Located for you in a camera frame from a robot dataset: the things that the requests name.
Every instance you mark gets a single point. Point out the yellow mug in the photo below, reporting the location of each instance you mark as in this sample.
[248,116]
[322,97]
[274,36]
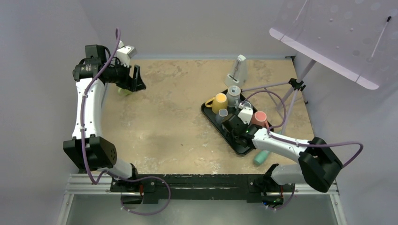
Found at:
[218,102]

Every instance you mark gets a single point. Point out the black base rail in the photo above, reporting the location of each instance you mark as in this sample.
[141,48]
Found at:
[252,188]

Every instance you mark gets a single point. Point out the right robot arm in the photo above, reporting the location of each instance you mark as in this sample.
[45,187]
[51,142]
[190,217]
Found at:
[315,165]

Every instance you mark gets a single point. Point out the tripod stand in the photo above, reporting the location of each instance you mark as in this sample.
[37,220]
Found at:
[296,85]

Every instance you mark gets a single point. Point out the light grey mug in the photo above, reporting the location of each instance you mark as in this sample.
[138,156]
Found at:
[233,96]

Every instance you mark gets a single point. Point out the teal bottle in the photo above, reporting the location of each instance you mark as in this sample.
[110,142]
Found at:
[261,157]

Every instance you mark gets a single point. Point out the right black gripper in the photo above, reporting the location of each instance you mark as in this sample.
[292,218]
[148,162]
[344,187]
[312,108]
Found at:
[240,119]

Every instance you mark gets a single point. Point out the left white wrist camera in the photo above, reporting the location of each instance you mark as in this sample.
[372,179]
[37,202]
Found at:
[125,53]

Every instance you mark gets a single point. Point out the light green mug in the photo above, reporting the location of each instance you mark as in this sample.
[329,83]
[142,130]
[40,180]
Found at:
[124,92]

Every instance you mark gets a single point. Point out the blue grey mug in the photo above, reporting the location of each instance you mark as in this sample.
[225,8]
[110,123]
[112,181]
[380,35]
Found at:
[221,115]

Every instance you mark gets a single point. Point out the white perforated board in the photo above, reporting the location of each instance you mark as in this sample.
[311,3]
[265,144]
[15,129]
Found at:
[358,39]

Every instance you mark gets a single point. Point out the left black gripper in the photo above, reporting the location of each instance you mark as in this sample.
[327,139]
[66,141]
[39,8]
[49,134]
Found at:
[134,84]

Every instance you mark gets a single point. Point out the pink mug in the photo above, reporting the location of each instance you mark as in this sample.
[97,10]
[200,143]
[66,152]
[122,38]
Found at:
[260,118]

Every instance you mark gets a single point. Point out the white metronome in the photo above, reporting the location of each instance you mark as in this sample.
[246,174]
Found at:
[238,74]

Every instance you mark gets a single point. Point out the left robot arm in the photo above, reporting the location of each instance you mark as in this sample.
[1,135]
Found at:
[88,149]

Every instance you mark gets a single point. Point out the dark teal mug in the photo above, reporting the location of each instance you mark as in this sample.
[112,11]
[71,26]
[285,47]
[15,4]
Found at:
[245,104]

